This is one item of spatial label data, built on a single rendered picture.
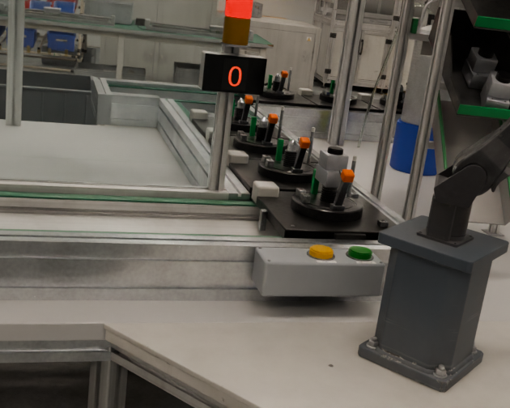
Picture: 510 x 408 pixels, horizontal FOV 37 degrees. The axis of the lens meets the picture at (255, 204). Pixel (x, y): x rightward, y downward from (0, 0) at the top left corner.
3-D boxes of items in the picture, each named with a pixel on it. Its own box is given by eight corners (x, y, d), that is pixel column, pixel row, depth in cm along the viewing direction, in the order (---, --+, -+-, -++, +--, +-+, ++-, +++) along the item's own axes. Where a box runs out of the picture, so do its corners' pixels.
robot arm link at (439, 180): (431, 203, 108) (439, 159, 106) (433, 188, 116) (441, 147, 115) (478, 212, 107) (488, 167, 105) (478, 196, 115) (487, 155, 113)
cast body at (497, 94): (504, 117, 144) (518, 86, 139) (482, 112, 144) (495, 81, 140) (501, 93, 150) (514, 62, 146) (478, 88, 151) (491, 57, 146)
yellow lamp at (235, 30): (250, 46, 146) (253, 19, 144) (225, 44, 144) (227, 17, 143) (244, 43, 150) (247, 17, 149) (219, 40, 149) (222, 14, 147)
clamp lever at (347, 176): (344, 207, 144) (355, 175, 139) (333, 207, 143) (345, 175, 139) (338, 195, 147) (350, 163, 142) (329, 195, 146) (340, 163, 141)
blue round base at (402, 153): (448, 177, 238) (456, 129, 234) (401, 175, 234) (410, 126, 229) (424, 163, 252) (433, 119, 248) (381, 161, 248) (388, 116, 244)
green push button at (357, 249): (374, 265, 129) (376, 254, 128) (352, 265, 128) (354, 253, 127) (365, 256, 133) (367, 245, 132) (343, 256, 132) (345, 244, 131)
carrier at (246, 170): (355, 201, 166) (365, 145, 163) (248, 197, 160) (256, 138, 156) (319, 171, 188) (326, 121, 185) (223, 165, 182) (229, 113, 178)
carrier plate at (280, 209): (406, 243, 143) (408, 232, 142) (283, 240, 136) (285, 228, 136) (358, 203, 165) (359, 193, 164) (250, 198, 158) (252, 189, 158)
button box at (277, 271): (380, 297, 130) (387, 263, 128) (261, 296, 124) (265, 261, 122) (364, 280, 136) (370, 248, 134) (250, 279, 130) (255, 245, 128)
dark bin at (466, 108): (523, 122, 144) (537, 90, 140) (456, 115, 143) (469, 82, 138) (486, 44, 165) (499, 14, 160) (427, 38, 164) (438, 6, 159)
